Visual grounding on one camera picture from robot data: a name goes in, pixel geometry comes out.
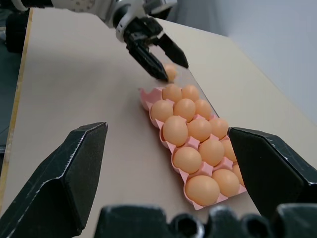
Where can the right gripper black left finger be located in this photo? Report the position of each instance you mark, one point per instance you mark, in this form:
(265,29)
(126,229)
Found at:
(54,188)

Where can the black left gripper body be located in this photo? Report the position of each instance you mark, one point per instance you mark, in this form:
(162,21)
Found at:
(144,28)

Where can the pink egg tray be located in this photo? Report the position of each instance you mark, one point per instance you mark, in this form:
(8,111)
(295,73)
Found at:
(146,99)

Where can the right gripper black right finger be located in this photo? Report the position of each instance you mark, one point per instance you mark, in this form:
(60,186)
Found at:
(267,171)

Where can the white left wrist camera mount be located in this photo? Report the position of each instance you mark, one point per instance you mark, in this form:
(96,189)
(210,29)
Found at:
(123,26)

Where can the brown egg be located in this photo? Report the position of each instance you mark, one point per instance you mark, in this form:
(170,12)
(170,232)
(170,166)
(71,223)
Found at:
(172,70)
(202,189)
(187,160)
(184,109)
(203,109)
(190,92)
(175,130)
(228,150)
(199,129)
(211,151)
(162,110)
(219,127)
(172,92)
(238,174)
(226,182)

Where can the black rounded object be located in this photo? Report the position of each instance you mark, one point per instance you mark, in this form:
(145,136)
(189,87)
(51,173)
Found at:
(16,32)

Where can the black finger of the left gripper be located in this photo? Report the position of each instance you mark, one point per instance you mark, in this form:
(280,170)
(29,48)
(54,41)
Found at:
(174,50)
(148,60)

